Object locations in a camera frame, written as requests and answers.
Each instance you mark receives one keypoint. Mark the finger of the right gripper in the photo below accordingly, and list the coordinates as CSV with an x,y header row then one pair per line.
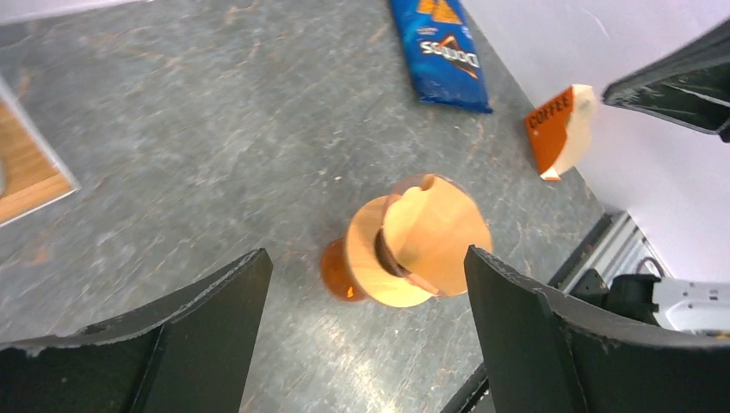
x,y
689,87

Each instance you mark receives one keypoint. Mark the white wire shelf rack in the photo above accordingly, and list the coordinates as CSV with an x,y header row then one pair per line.
x,y
32,174

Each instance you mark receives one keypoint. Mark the wooden filter holder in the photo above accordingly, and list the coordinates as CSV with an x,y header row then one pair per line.
x,y
559,130

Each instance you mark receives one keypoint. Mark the amber glass carafe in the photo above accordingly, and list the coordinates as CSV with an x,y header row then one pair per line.
x,y
336,275

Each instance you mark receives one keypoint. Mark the clear glass dripper cone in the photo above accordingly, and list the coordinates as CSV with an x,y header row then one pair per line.
x,y
433,228

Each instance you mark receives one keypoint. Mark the blue Doritos chip bag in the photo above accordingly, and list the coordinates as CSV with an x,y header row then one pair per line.
x,y
440,54

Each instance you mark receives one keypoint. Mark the aluminium rail frame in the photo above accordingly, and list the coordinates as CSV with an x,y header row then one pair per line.
x,y
623,249

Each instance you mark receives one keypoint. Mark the brown paper coffee filter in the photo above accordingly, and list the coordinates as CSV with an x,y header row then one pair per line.
x,y
439,234

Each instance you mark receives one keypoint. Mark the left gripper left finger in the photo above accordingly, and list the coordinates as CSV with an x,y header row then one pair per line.
x,y
189,351

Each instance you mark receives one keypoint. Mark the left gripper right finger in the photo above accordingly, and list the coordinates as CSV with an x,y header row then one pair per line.
x,y
546,351

